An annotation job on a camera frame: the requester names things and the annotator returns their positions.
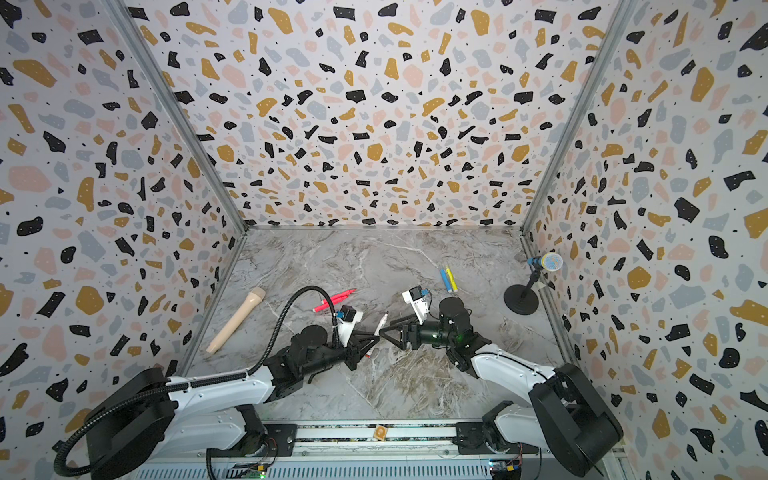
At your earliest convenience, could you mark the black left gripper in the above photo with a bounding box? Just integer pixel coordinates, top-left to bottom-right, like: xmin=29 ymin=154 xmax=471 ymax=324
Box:
xmin=301 ymin=331 xmax=380 ymax=381

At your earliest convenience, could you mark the blue highlighter pen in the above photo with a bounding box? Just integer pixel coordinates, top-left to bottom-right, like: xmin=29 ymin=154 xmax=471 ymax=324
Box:
xmin=439 ymin=268 xmax=453 ymax=293

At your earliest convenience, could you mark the yellow highlighter pen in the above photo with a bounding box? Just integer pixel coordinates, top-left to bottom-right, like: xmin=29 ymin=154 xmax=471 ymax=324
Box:
xmin=445 ymin=267 xmax=458 ymax=292

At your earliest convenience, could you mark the white marker pen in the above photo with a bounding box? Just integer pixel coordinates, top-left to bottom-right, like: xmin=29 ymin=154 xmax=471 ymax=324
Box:
xmin=366 ymin=311 xmax=389 ymax=358

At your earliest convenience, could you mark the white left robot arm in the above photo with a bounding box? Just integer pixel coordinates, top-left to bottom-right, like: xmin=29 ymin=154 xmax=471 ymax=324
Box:
xmin=85 ymin=325 xmax=379 ymax=479

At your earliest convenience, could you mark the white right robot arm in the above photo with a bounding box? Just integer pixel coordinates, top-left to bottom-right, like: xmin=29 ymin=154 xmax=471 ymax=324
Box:
xmin=378 ymin=297 xmax=624 ymax=477

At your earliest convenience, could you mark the pink highlighter pen lower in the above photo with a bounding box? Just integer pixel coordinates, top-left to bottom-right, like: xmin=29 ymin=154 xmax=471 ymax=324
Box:
xmin=313 ymin=295 xmax=348 ymax=313

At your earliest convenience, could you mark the pink highlighter pen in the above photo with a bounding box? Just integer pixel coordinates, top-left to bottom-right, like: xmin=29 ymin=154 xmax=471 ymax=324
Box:
xmin=314 ymin=289 xmax=356 ymax=312
xmin=313 ymin=295 xmax=348 ymax=313

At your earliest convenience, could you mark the pink highlighter pen upper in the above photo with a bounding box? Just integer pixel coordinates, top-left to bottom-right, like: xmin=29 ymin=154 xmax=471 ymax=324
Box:
xmin=314 ymin=289 xmax=356 ymax=312

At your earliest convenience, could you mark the small brown tag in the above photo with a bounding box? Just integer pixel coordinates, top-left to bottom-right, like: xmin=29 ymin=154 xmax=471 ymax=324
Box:
xmin=373 ymin=425 xmax=388 ymax=441

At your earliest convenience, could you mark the beige toy microphone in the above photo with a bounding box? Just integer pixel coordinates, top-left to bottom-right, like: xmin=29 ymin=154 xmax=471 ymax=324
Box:
xmin=206 ymin=287 xmax=266 ymax=355

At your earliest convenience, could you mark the blue toy microphone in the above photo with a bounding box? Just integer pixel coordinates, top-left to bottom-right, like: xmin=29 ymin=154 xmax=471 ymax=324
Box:
xmin=527 ymin=252 xmax=564 ymax=272

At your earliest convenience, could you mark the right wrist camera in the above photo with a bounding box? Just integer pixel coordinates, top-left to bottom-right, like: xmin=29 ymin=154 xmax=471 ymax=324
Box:
xmin=402 ymin=286 xmax=430 ymax=325

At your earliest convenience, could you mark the black corrugated cable hose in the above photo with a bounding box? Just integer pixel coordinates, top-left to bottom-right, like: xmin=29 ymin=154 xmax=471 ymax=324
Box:
xmin=52 ymin=285 xmax=338 ymax=478

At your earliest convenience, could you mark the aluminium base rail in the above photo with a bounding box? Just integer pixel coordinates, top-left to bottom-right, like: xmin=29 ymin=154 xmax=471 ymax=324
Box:
xmin=113 ymin=416 xmax=628 ymax=480

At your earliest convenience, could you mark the aluminium corner post right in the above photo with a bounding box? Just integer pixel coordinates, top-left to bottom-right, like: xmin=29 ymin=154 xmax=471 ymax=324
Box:
xmin=519 ymin=0 xmax=637 ymax=361

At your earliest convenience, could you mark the aluminium corner post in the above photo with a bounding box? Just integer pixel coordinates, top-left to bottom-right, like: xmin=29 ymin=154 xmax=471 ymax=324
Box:
xmin=105 ymin=1 xmax=248 ymax=376
xmin=519 ymin=0 xmax=637 ymax=361

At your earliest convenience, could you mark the aluminium corner post left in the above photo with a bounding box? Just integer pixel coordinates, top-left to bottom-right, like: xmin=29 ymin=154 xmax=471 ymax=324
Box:
xmin=105 ymin=1 xmax=248 ymax=376

